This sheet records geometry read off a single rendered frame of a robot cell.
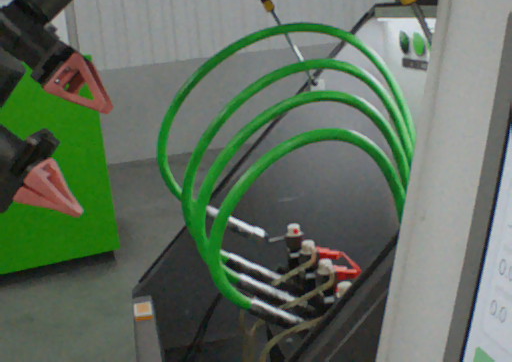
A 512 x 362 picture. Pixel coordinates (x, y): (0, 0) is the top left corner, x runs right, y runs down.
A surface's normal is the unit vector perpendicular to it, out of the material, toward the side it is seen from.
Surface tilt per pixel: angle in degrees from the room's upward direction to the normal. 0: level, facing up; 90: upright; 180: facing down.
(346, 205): 90
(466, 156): 76
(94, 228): 90
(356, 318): 90
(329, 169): 90
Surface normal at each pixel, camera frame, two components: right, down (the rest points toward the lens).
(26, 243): 0.45, 0.16
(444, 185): -0.95, -0.10
